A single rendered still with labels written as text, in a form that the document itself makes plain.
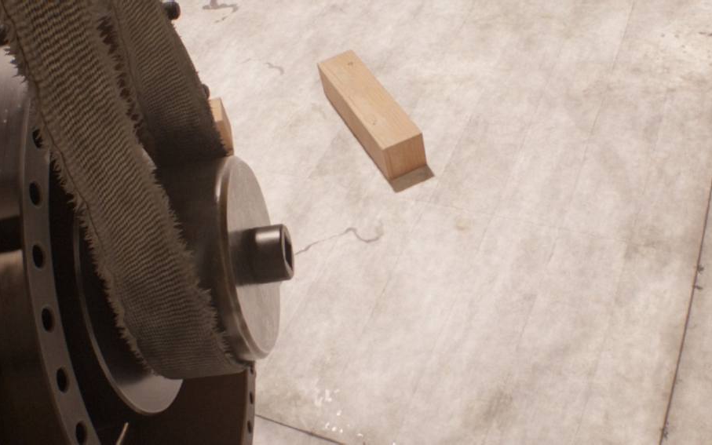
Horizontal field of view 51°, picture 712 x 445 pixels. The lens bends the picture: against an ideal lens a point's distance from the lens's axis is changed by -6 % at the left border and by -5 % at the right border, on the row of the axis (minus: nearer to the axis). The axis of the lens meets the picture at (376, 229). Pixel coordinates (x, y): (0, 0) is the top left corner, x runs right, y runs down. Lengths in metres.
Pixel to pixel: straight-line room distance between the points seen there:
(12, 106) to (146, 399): 0.23
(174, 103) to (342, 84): 1.42
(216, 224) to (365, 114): 1.36
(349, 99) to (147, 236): 1.47
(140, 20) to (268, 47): 1.85
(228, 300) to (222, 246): 0.03
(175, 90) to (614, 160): 1.40
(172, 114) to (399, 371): 1.01
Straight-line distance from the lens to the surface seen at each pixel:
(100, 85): 0.38
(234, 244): 0.49
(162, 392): 0.57
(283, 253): 0.52
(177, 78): 0.51
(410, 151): 1.76
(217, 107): 1.97
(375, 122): 1.79
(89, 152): 0.39
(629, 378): 1.45
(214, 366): 0.51
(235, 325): 0.49
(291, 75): 2.18
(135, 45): 0.48
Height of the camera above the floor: 1.24
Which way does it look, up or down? 47 degrees down
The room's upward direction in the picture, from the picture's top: 13 degrees counter-clockwise
